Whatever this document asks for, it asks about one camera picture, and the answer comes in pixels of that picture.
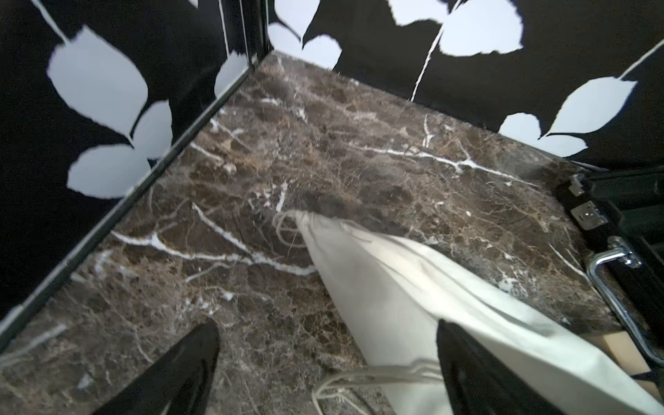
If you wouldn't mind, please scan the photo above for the black poker chip case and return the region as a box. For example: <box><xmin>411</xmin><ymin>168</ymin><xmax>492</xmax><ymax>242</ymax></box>
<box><xmin>553</xmin><ymin>166</ymin><xmax>663</xmax><ymax>388</ymax></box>

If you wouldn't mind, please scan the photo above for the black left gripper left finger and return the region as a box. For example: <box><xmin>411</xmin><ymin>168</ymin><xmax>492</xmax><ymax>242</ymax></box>
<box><xmin>95</xmin><ymin>318</ymin><xmax>221</xmax><ymax>414</ymax></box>

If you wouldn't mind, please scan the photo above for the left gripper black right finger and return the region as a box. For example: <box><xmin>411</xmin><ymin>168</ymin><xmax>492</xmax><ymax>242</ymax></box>
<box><xmin>437</xmin><ymin>320</ymin><xmax>561</xmax><ymax>415</ymax></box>

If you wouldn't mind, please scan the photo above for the wooden cork piece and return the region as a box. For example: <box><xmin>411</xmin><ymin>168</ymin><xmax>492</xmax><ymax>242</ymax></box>
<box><xmin>586</xmin><ymin>331</ymin><xmax>656</xmax><ymax>384</ymax></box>

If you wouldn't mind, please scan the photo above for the white bag drawstring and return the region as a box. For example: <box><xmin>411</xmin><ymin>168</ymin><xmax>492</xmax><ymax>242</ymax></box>
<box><xmin>311</xmin><ymin>361</ymin><xmax>444</xmax><ymax>415</ymax></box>

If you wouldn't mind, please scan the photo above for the beige cloth bag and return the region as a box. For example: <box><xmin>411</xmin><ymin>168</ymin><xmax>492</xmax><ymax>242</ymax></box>
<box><xmin>273</xmin><ymin>210</ymin><xmax>663</xmax><ymax>414</ymax></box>

